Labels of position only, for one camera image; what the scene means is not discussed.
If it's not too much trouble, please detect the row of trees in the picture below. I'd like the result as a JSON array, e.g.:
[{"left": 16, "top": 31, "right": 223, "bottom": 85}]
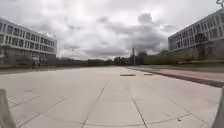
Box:
[{"left": 54, "top": 49, "right": 224, "bottom": 67}]

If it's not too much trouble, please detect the dark ground grate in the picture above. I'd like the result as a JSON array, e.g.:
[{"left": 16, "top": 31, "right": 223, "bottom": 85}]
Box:
[{"left": 119, "top": 73, "right": 137, "bottom": 78}]

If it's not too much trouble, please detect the slim distant tower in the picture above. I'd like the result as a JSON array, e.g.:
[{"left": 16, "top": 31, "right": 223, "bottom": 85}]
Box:
[{"left": 131, "top": 47, "right": 137, "bottom": 67}]

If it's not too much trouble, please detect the pale concrete slab plaza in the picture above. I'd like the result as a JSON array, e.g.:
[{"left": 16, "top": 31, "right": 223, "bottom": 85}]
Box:
[{"left": 0, "top": 65, "right": 224, "bottom": 128}]

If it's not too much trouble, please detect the dark low kerb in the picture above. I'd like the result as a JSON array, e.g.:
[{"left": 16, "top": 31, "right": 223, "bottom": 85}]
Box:
[{"left": 127, "top": 66, "right": 224, "bottom": 89}]

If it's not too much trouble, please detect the white building with window rows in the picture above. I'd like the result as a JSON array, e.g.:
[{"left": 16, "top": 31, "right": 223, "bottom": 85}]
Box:
[{"left": 0, "top": 17, "right": 59, "bottom": 65}]

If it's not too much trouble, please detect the grey building with window grid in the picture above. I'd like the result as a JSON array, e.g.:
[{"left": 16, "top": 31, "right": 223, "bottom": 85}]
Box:
[{"left": 167, "top": 8, "right": 224, "bottom": 62}]

